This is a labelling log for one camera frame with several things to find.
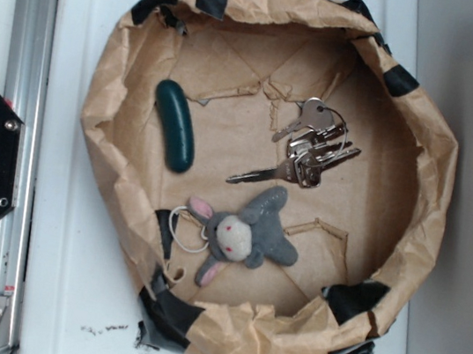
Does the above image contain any gray plush donkey toy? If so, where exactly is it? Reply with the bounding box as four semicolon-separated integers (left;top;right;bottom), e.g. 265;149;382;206
167;186;299;287

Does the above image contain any dark green toy cucumber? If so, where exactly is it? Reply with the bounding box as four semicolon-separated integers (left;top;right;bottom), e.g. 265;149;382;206
155;79;195;173

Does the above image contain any silver bunch of keys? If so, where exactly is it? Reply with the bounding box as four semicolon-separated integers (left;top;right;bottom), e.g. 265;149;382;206
226;98;360;188

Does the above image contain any aluminium frame rail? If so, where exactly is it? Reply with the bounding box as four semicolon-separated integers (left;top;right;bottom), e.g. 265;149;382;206
0;0;58;297

